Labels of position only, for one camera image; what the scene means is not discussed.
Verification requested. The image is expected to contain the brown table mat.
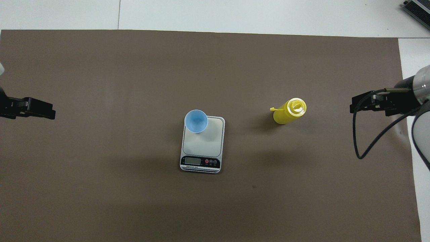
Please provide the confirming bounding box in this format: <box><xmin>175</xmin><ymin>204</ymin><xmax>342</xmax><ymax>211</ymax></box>
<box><xmin>0</xmin><ymin>30</ymin><xmax>422</xmax><ymax>242</ymax></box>

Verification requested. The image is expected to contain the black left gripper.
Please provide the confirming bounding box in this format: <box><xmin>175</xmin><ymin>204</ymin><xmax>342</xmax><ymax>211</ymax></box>
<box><xmin>0</xmin><ymin>87</ymin><xmax>56</xmax><ymax>120</ymax></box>

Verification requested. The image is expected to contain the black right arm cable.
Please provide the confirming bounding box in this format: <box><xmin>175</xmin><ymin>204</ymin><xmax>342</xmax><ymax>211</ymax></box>
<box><xmin>352</xmin><ymin>88</ymin><xmax>424</xmax><ymax>160</ymax></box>

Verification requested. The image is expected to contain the light blue plastic cup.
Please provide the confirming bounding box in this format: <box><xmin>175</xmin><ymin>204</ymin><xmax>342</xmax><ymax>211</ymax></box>
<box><xmin>184</xmin><ymin>109</ymin><xmax>209</xmax><ymax>133</ymax></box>

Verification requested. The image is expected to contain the silver digital kitchen scale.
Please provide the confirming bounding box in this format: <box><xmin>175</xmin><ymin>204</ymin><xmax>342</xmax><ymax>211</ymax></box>
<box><xmin>179</xmin><ymin>116</ymin><xmax>226</xmax><ymax>174</ymax></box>

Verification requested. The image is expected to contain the yellow squeeze seasoning bottle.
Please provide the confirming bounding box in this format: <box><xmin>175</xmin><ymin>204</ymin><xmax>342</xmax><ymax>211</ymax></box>
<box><xmin>270</xmin><ymin>97</ymin><xmax>307</xmax><ymax>125</ymax></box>

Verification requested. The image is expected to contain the grey ribbed metal device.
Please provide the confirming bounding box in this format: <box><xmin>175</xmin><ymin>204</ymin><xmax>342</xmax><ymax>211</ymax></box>
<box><xmin>402</xmin><ymin>0</ymin><xmax>430</xmax><ymax>31</ymax></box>

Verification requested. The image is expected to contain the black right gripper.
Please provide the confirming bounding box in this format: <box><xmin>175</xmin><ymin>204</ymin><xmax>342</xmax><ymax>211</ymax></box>
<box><xmin>349</xmin><ymin>76</ymin><xmax>419</xmax><ymax>117</ymax></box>

